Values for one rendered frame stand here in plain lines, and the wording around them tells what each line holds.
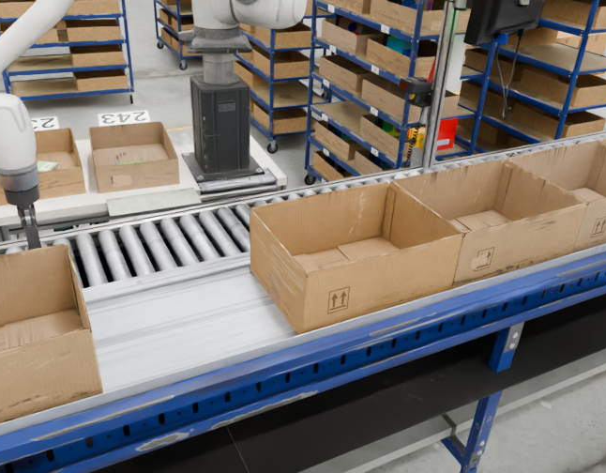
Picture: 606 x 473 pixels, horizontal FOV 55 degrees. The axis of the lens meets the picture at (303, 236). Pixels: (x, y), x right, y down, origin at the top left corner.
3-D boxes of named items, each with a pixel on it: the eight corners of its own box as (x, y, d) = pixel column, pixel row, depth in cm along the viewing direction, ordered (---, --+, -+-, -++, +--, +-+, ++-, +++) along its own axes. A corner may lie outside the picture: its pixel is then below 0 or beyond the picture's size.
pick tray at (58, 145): (75, 151, 231) (71, 127, 226) (87, 193, 201) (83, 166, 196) (-5, 160, 221) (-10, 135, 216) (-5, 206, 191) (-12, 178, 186)
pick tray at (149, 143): (163, 144, 241) (161, 120, 236) (181, 184, 210) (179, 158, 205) (91, 151, 232) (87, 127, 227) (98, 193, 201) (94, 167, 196)
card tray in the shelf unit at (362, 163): (353, 166, 329) (355, 150, 324) (398, 159, 341) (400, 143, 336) (393, 197, 299) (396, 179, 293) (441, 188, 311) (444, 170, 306)
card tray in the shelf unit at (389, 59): (365, 57, 299) (367, 38, 294) (416, 54, 310) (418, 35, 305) (407, 80, 268) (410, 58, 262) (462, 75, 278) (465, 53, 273)
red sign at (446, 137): (451, 147, 241) (457, 117, 234) (453, 148, 240) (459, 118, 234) (420, 153, 235) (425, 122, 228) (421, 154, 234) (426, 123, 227)
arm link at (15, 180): (34, 152, 141) (39, 175, 144) (-8, 158, 137) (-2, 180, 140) (38, 167, 134) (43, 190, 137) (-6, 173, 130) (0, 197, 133)
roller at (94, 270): (73, 231, 180) (75, 245, 182) (106, 333, 141) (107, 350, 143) (90, 229, 182) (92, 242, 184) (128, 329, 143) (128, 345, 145)
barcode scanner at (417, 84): (393, 102, 223) (400, 74, 218) (417, 103, 228) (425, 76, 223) (403, 108, 218) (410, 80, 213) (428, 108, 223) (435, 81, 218)
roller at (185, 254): (160, 213, 190) (156, 226, 192) (214, 304, 151) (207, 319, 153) (174, 216, 193) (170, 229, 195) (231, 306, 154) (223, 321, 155)
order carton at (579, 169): (583, 188, 191) (599, 139, 182) (666, 231, 169) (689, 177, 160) (492, 209, 175) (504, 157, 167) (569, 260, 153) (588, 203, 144)
